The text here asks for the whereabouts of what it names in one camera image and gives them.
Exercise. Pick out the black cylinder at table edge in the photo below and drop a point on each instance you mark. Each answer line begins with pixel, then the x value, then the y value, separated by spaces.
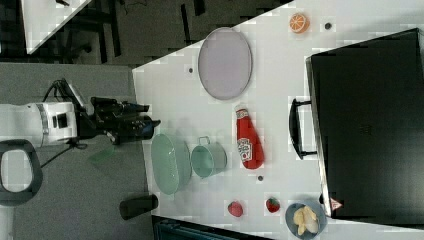
pixel 134 207

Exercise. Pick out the yellow banana pieces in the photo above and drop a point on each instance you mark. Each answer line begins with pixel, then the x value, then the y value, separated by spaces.
pixel 306 220

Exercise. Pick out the blue bowl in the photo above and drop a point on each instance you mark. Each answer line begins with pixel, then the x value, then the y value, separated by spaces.
pixel 316 207

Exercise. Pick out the red strawberry toy right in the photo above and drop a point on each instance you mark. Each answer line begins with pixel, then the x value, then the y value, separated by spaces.
pixel 272 205

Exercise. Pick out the green metal mug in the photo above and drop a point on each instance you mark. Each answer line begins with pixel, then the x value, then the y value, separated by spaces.
pixel 208 158

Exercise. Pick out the black toaster oven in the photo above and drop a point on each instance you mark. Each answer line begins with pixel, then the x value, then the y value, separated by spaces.
pixel 367 103

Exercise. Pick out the red plush ketchup bottle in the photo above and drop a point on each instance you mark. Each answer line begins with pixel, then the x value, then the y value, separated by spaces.
pixel 248 142

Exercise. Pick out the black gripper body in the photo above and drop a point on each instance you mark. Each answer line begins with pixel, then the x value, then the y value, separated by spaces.
pixel 115 120

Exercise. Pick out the red strawberry toy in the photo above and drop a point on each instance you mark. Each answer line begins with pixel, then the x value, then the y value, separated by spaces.
pixel 235 208
pixel 272 205

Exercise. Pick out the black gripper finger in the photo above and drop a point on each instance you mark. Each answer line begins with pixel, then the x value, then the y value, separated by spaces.
pixel 138 108
pixel 155 123

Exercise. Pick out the red strawberry toy left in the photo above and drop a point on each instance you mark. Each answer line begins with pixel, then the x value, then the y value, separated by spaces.
pixel 235 208

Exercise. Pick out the black oval frame stand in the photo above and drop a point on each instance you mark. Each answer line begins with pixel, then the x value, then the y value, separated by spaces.
pixel 13 199

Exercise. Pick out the grey oval plate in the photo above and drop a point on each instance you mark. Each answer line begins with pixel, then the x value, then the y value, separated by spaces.
pixel 225 63

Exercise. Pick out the orange slice toy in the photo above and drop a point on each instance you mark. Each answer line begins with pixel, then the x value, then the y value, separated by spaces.
pixel 299 23

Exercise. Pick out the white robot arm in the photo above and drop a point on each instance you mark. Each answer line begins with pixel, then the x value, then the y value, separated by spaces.
pixel 55 123

